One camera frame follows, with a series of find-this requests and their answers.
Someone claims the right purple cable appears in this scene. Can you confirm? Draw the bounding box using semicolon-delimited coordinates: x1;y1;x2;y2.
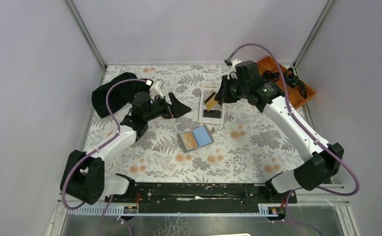
225;43;360;236

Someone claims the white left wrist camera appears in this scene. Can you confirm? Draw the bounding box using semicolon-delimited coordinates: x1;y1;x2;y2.
145;79;165;98

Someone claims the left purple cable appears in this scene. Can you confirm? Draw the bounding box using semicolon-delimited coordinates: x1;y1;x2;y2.
61;78;153;236

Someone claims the white plastic card box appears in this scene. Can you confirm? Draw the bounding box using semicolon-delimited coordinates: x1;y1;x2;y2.
198;87;225;126

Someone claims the black cloth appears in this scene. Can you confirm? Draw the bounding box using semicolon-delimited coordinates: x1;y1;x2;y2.
91;72;150;118

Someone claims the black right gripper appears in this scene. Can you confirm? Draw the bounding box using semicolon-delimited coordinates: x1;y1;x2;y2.
214;75;248;104

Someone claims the dark blue rolled tie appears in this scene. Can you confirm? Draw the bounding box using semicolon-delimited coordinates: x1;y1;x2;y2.
262;70;280;82

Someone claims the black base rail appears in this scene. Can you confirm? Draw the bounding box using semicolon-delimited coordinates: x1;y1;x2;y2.
105;182;297;215

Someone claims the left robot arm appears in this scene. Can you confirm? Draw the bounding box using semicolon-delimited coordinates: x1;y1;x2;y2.
60;92;191;205

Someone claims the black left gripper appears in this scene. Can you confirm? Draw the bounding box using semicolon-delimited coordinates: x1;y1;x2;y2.
143;92;191;122

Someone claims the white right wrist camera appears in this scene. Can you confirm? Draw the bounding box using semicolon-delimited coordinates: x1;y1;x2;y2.
227;59;242;79

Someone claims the purple cable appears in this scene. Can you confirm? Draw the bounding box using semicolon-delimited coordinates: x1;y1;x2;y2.
61;78;153;236
225;43;360;236

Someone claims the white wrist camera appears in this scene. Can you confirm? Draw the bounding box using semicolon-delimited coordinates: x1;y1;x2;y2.
227;59;242;79
145;79;165;98

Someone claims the grey blue card holder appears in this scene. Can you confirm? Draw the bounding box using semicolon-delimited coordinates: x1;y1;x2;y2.
177;125;214;152

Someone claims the floral table mat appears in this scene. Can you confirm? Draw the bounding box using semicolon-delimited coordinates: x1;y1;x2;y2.
103;65;303;183

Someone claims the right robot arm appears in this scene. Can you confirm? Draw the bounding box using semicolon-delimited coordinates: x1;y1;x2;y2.
216;59;344;203

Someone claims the black orange rolled tie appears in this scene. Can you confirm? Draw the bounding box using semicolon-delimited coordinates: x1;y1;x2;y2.
283;67;308;98

